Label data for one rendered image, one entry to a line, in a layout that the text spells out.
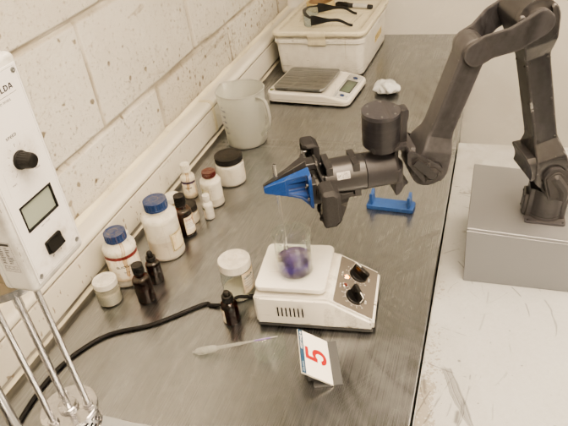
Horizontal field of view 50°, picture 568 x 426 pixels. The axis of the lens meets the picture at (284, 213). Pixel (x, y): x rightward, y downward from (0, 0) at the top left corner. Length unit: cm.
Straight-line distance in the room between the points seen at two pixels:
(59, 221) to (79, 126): 66
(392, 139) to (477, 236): 27
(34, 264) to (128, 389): 49
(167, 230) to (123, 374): 31
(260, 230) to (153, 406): 46
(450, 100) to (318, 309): 39
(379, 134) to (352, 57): 108
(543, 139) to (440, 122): 17
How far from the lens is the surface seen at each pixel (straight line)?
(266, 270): 104
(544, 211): 109
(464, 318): 107
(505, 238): 108
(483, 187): 117
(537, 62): 93
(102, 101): 131
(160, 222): 120
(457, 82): 89
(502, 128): 245
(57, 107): 120
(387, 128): 88
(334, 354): 100
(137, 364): 106
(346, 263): 108
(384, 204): 131
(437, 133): 92
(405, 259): 118
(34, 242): 58
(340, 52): 196
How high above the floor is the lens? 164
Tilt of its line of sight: 34 degrees down
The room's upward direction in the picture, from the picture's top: 8 degrees counter-clockwise
